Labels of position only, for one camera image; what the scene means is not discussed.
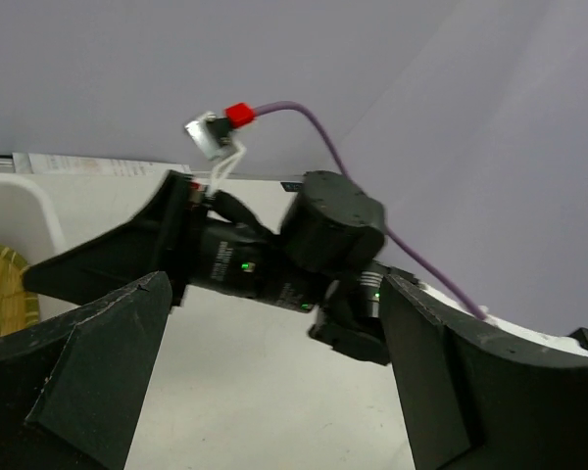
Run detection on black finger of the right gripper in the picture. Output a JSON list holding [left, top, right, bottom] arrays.
[[23, 173, 176, 306]]

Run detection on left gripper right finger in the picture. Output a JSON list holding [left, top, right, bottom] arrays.
[[380, 276, 588, 469]]

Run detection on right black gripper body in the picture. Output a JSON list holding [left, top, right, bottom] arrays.
[[159, 171, 210, 306]]

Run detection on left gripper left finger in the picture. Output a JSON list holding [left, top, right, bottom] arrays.
[[0, 272, 172, 469]]

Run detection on bamboo pattern round plate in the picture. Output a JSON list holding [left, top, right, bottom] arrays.
[[0, 244, 40, 337]]

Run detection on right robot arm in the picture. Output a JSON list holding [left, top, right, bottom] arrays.
[[23, 170, 454, 369]]

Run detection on white plastic bin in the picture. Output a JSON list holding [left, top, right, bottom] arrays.
[[0, 173, 66, 263]]

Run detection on blue table label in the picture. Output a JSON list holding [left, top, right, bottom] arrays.
[[280, 181, 303, 193]]

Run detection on white paper sheets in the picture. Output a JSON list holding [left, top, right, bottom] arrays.
[[13, 153, 192, 177]]

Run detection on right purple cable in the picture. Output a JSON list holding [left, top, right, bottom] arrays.
[[253, 100, 494, 322]]

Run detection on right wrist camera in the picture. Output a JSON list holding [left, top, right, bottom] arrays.
[[183, 102, 261, 195]]

